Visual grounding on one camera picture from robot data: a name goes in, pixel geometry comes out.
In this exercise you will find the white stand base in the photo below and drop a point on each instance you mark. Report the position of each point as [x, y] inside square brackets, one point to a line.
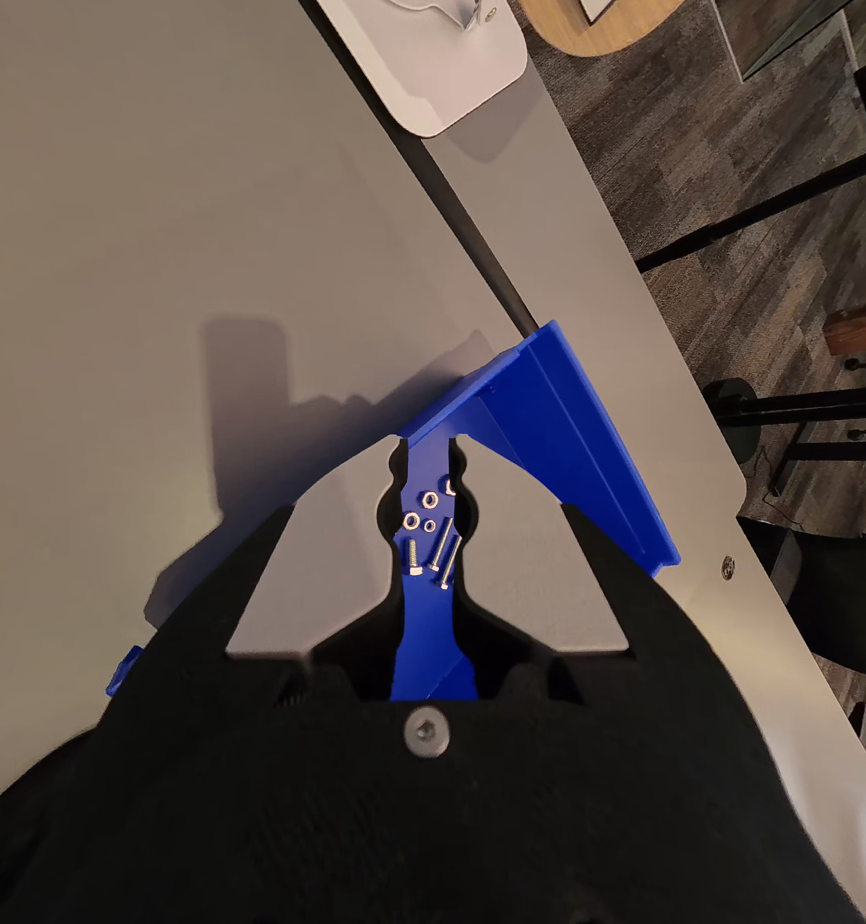
[433, 79]

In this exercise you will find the black office chair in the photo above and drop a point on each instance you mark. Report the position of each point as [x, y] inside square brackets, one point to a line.
[837, 599]

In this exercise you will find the slim metal part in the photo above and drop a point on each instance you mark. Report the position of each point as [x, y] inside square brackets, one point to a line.
[449, 563]
[440, 545]

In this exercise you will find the wooden support post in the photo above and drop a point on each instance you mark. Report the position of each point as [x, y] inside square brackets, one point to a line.
[862, 328]

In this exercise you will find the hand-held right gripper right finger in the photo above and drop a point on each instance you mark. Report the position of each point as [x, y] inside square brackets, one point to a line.
[548, 570]

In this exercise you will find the wooden display board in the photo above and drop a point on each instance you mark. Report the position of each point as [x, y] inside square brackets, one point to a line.
[620, 32]

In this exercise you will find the round desk cap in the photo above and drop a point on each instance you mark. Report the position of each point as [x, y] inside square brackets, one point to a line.
[727, 567]

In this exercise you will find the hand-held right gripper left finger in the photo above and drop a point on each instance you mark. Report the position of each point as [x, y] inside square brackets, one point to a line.
[317, 563]

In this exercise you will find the blue plastic bin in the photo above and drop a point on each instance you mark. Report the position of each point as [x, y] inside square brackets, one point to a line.
[570, 447]

